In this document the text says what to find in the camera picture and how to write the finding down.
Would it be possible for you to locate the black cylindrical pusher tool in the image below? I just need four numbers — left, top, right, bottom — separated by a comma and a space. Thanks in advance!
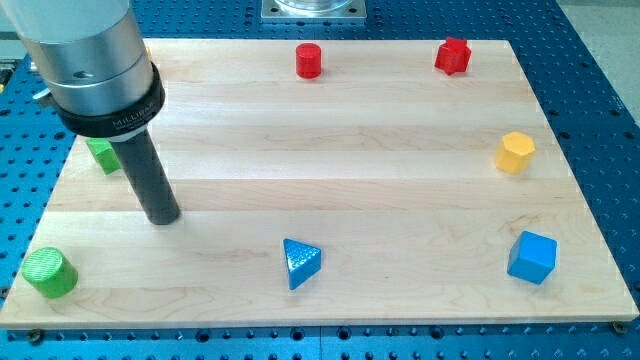
109, 130, 181, 225

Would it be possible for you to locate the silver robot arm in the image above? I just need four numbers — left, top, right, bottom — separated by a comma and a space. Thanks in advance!
1, 0, 180, 225

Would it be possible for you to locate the green star block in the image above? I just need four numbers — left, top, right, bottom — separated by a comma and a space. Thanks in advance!
86, 138, 121, 175

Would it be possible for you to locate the red star block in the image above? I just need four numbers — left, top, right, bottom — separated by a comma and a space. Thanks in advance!
434, 37, 472, 75

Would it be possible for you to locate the green cylinder block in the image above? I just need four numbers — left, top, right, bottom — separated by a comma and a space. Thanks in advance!
21, 247, 78, 299

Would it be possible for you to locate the light wooden board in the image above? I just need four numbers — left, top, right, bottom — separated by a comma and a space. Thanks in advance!
1, 39, 638, 329

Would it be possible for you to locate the red cylinder block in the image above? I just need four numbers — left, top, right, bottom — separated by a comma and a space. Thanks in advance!
295, 43, 322, 79

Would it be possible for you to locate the blue triangle block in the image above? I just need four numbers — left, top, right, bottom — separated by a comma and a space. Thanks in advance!
283, 238, 322, 290

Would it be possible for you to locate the yellow hexagon block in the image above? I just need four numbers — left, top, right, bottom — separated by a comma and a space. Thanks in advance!
494, 132, 536, 174

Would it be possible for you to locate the blue cube block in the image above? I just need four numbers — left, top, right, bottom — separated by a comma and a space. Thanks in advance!
507, 231, 558, 285

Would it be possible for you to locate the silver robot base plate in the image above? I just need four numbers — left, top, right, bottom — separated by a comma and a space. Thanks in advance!
261, 0, 367, 20

